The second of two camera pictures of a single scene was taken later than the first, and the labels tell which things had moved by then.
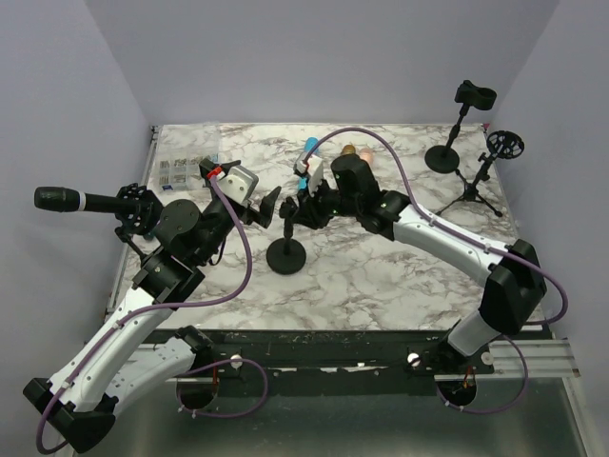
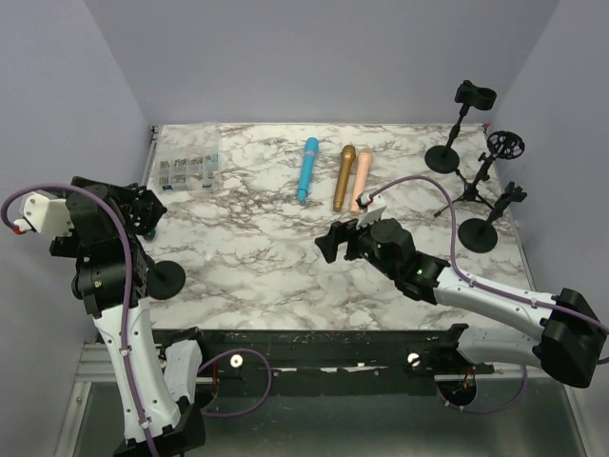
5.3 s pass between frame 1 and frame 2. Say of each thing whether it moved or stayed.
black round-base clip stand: stayed
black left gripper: moved
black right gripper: moved
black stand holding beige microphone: moved
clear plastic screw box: stayed
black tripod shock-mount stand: stayed
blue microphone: stayed
